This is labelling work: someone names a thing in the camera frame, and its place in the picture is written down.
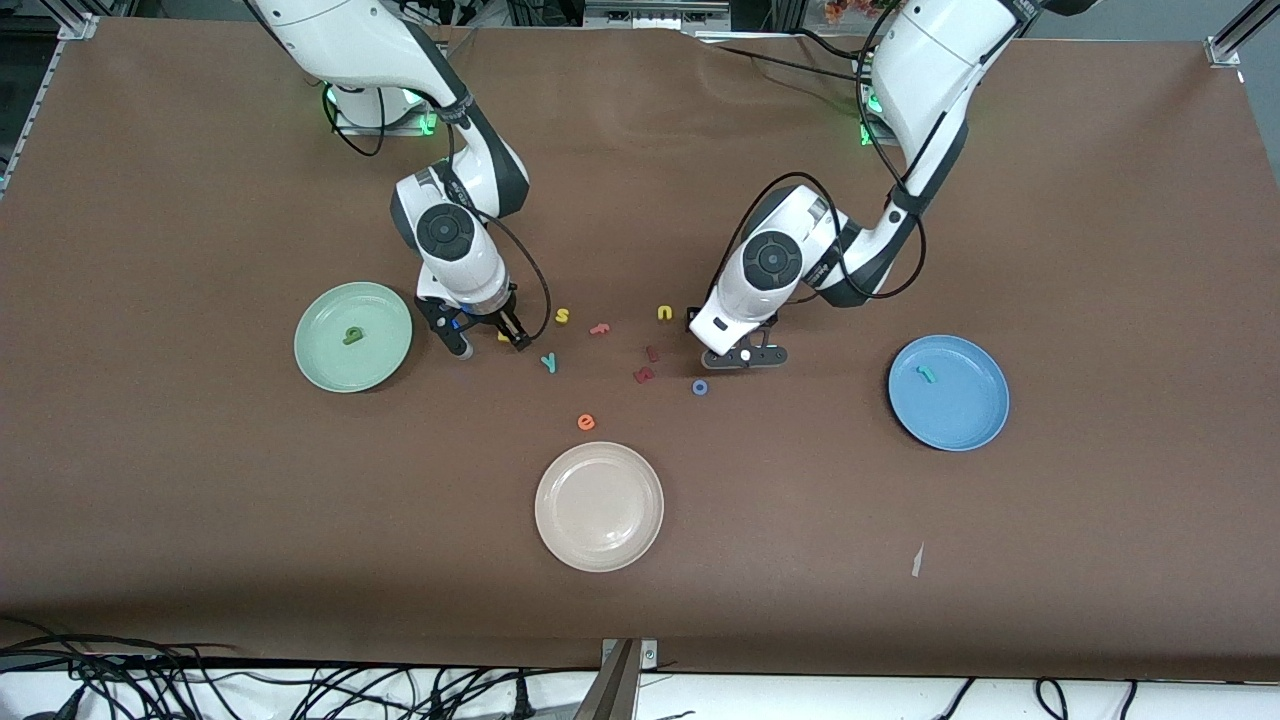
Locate green plate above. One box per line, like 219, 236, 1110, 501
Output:
293, 281, 414, 394

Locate brown table cover sheet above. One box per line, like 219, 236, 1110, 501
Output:
0, 15, 1280, 683

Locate cream plate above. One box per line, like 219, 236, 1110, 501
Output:
534, 441, 665, 573

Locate blue plate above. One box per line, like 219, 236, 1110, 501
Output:
888, 334, 1011, 452

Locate black box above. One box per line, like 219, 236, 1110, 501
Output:
508, 0, 586, 29

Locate silver metal device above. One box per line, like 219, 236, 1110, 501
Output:
583, 0, 733, 33

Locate grey diagonal bar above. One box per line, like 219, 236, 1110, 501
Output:
572, 640, 641, 720

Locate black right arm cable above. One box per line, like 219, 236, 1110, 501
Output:
320, 85, 552, 333

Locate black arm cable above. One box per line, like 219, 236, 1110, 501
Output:
320, 85, 552, 333
713, 8, 928, 303

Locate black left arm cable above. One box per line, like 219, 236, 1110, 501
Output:
713, 8, 928, 303

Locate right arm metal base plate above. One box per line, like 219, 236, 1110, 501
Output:
325, 85, 443, 137

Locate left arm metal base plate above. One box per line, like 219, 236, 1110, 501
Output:
855, 60, 901, 149

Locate small metal bracket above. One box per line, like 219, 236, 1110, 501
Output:
600, 638, 660, 670

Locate aluminium frame rail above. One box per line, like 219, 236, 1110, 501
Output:
0, 12, 101, 196

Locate aluminium frame corner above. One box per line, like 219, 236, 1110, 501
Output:
1205, 0, 1280, 69

